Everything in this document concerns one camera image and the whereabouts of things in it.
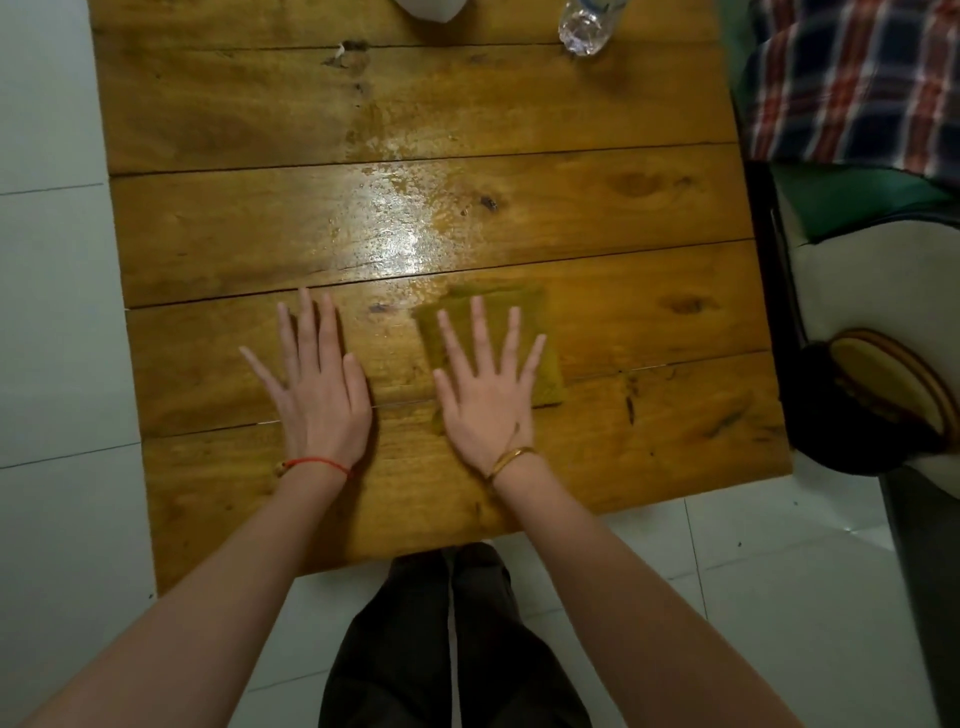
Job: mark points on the person's right hand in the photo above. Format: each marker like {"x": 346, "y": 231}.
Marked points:
{"x": 491, "y": 416}

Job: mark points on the person's left hand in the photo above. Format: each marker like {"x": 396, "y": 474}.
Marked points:
{"x": 319, "y": 409}

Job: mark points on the person's left thumb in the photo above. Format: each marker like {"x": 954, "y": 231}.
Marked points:
{"x": 358, "y": 386}

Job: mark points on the person's right middle finger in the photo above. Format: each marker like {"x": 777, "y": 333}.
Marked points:
{"x": 482, "y": 331}

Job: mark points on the person's left little finger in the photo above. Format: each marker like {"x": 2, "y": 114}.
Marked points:
{"x": 261, "y": 371}

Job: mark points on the person's right little finger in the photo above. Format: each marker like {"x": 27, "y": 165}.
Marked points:
{"x": 534, "y": 364}

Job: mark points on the person's left middle finger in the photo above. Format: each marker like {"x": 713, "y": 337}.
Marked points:
{"x": 309, "y": 326}

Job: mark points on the person's right thumb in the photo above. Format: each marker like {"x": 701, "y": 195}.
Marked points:
{"x": 445, "y": 397}

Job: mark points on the person's left forearm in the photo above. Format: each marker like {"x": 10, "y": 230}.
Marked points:
{"x": 217, "y": 592}

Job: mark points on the person's right forearm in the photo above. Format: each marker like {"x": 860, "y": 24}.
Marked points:
{"x": 630, "y": 600}

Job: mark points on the olive yellow cleaning cloth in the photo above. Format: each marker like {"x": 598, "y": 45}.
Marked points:
{"x": 547, "y": 375}

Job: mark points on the gold bangle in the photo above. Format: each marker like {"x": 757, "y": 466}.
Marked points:
{"x": 510, "y": 455}

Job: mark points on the person's dark trousers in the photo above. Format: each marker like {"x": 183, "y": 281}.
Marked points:
{"x": 420, "y": 652}

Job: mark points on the dark round woven basket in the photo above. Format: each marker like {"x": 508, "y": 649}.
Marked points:
{"x": 847, "y": 420}

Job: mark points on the clear plastic water bottle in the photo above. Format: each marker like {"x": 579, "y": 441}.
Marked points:
{"x": 585, "y": 26}

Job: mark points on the white plastic object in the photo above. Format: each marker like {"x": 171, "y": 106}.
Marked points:
{"x": 433, "y": 7}

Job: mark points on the white chair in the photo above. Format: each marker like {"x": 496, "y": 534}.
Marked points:
{"x": 877, "y": 277}

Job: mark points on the green cushion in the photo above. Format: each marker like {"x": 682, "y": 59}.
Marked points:
{"x": 847, "y": 199}

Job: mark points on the plaid checked blanket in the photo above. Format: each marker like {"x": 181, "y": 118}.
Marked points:
{"x": 855, "y": 82}

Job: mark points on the grey furniture panel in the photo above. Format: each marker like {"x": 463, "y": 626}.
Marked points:
{"x": 926, "y": 592}

